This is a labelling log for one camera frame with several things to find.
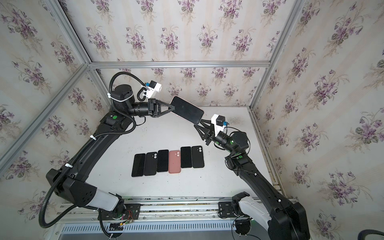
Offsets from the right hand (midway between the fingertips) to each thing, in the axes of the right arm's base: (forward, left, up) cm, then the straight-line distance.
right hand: (196, 123), depth 64 cm
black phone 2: (+3, +6, -37) cm, 38 cm away
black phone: (-3, +35, -35) cm, 50 cm away
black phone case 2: (+3, -1, -36) cm, 36 cm away
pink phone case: (-1, +13, -36) cm, 39 cm away
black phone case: (-2, +27, -35) cm, 44 cm away
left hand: (+2, +9, +8) cm, 12 cm away
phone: (-1, +20, -35) cm, 41 cm away
